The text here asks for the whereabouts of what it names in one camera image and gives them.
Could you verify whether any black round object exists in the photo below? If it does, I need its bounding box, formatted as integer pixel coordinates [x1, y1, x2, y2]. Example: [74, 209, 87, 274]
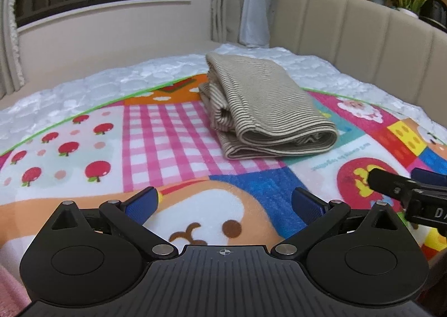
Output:
[419, 0, 447, 30]

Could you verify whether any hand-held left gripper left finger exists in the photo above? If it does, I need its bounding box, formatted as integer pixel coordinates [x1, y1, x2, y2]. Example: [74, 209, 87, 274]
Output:
[51, 187, 179, 259]

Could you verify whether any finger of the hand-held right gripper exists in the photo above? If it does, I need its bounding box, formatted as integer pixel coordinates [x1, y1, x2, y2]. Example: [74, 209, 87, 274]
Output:
[411, 167, 447, 188]
[368, 167, 421, 206]

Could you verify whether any pink cloth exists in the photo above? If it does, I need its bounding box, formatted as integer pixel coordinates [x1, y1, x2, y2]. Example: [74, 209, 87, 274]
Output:
[0, 263, 33, 317]

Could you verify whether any beige striped knit garment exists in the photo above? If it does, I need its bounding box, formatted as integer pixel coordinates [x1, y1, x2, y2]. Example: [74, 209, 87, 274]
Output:
[198, 52, 339, 160]

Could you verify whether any white quilted mattress cover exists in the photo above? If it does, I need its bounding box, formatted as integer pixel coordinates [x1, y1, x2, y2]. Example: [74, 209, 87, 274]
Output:
[0, 42, 447, 157]

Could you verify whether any white plant pot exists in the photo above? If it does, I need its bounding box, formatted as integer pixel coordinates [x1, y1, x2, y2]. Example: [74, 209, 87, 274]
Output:
[396, 7, 420, 19]

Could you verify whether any white lace curtain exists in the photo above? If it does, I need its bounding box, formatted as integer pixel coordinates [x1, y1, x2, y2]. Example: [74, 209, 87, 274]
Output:
[0, 0, 26, 96]

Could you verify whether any beige padded headboard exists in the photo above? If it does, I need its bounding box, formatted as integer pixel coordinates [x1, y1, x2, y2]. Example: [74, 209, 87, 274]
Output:
[270, 0, 447, 125]

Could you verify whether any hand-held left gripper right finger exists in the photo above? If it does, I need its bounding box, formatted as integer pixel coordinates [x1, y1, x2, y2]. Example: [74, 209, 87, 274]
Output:
[270, 187, 399, 259]

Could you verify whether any colourful printed blanket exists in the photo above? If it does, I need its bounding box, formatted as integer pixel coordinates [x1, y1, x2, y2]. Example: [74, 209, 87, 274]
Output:
[0, 72, 447, 317]

